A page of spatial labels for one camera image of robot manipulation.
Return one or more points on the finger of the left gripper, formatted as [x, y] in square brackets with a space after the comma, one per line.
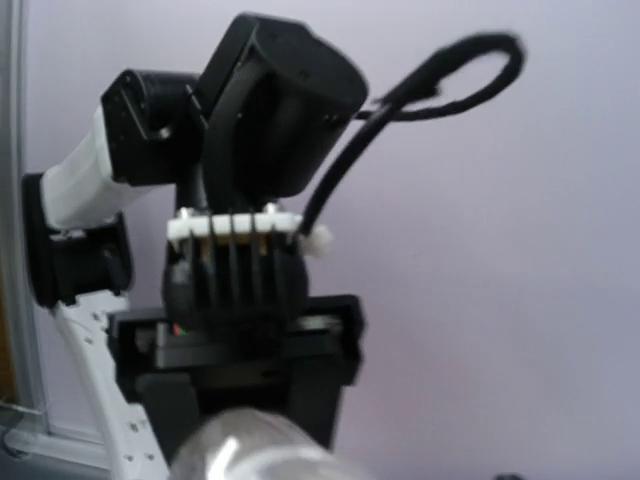
[314, 401]
[171, 405]

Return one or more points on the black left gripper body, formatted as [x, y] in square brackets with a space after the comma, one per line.
[330, 328]

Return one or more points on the clear bottle blue label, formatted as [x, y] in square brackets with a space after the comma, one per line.
[246, 443]

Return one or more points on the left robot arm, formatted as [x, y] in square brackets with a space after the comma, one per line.
[161, 248]

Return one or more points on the aluminium corner post left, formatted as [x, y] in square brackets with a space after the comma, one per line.
[51, 78]

